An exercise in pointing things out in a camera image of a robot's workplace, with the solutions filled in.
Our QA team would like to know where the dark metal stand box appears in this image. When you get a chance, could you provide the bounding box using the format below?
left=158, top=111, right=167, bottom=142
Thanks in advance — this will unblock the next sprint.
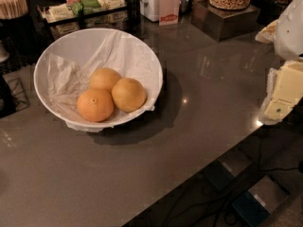
left=191, top=0, right=259, bottom=42

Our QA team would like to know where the black tea bag tray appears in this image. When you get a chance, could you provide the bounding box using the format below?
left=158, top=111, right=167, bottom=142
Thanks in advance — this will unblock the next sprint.
left=36, top=0, right=130, bottom=40

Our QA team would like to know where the white bowl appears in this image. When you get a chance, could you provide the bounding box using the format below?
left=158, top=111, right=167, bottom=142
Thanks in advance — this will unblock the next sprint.
left=33, top=27, right=164, bottom=133

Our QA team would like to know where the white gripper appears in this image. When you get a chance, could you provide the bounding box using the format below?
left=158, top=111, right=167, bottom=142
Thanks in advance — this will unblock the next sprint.
left=255, top=0, right=303, bottom=122

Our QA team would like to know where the orange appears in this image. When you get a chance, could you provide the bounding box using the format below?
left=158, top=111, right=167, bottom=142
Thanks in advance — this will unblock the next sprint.
left=112, top=78, right=147, bottom=113
left=77, top=89, right=115, bottom=122
left=89, top=68, right=121, bottom=93

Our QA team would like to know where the white paper liner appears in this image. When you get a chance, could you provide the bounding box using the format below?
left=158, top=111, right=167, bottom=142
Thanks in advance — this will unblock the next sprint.
left=46, top=29, right=164, bottom=132

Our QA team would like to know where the wooden stir sticks cup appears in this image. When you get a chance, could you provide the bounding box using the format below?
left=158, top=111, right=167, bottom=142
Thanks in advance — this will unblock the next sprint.
left=0, top=0, right=28, bottom=20

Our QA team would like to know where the pink sign card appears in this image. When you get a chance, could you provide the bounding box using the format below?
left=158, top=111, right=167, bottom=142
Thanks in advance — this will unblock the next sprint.
left=159, top=0, right=180, bottom=26

